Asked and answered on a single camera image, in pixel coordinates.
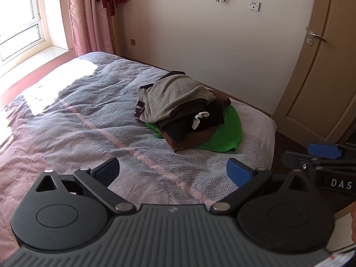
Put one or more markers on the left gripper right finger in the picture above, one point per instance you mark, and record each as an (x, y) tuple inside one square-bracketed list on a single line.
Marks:
[(249, 182)]

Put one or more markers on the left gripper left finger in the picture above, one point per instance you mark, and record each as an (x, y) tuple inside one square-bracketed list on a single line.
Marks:
[(95, 183)]

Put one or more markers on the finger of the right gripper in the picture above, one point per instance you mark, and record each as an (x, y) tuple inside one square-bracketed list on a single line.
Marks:
[(325, 151)]

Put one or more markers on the grey maroon TJC sweater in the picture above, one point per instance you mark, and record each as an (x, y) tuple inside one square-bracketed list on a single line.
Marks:
[(157, 100)]

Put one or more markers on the person's right hand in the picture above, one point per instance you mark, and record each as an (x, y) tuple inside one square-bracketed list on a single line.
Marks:
[(353, 226)]

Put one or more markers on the beige wooden door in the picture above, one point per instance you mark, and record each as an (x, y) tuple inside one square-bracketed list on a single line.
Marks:
[(318, 105)]

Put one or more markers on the green knitted garment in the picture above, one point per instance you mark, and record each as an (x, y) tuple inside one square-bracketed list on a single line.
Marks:
[(224, 138)]

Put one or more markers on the pink grey bed duvet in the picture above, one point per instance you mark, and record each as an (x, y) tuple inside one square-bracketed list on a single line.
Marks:
[(80, 115)]

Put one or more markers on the brown garment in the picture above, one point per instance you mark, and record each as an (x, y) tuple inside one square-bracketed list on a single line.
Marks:
[(194, 123)]

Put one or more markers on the black garment with tag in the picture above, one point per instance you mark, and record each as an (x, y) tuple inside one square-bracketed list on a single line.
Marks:
[(191, 117)]

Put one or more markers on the pink curtain right side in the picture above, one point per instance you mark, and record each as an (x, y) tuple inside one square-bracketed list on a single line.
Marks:
[(90, 27)]

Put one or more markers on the silver door handle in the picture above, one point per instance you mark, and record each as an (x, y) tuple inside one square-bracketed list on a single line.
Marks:
[(311, 36)]

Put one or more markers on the white wall socket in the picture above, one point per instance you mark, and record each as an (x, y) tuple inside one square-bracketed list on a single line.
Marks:
[(254, 5)]

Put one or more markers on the window with white frame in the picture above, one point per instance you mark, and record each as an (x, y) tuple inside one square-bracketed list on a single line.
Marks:
[(24, 30)]

